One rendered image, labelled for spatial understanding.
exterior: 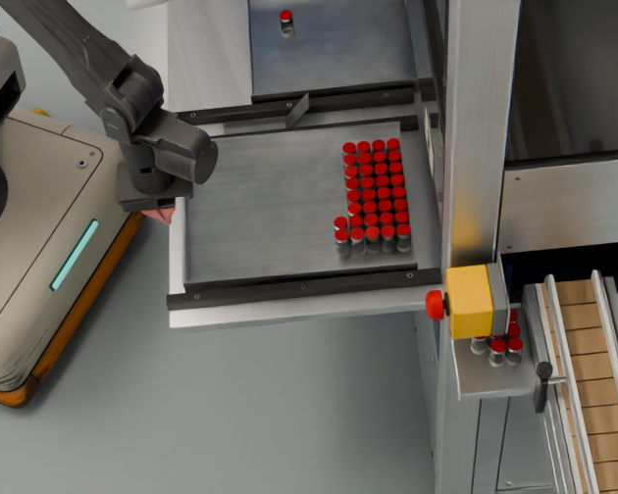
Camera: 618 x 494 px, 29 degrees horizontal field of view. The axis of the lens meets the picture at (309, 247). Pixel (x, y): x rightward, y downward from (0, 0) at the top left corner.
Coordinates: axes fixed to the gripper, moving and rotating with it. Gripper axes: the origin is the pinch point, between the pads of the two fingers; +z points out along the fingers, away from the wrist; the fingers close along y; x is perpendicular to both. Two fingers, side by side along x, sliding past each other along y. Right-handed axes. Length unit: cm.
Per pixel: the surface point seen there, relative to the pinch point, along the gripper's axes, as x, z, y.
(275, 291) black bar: -5.9, 12.7, 13.2
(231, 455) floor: 10, 102, -7
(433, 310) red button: -17.6, 2.6, 34.9
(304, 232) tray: 5.0, 14.3, 17.9
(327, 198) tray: 10.9, 14.2, 21.7
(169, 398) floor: 25, 101, -20
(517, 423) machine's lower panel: -9, 59, 50
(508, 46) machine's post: -12, -39, 44
